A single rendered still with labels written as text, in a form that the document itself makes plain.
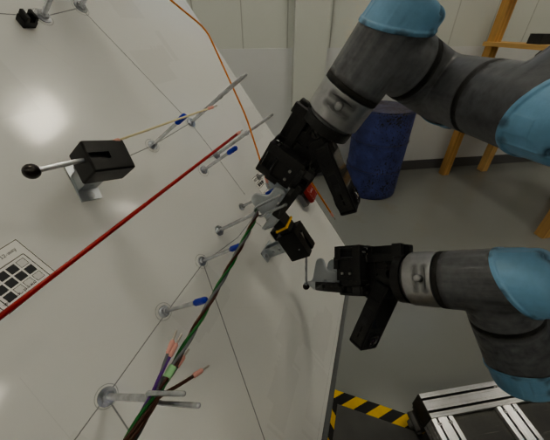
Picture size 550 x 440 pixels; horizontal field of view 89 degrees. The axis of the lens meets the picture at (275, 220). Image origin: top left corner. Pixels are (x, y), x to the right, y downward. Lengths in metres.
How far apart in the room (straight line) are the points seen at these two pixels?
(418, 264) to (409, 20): 0.28
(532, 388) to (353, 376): 1.26
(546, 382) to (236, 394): 0.37
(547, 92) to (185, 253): 0.42
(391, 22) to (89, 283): 0.41
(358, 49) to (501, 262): 0.28
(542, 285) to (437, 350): 1.57
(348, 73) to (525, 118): 0.17
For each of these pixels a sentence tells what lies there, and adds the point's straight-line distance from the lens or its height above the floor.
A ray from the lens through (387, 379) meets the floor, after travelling 1.72.
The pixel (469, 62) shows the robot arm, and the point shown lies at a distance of 0.39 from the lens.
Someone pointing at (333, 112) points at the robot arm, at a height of 1.39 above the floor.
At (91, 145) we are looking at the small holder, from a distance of 0.34.
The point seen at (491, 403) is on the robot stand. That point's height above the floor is 0.23.
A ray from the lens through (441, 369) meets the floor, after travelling 1.86.
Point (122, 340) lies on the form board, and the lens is 0.37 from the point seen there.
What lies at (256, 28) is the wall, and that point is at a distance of 2.94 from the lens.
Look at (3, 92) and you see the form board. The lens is 0.44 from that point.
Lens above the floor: 1.47
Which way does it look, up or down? 35 degrees down
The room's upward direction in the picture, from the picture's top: straight up
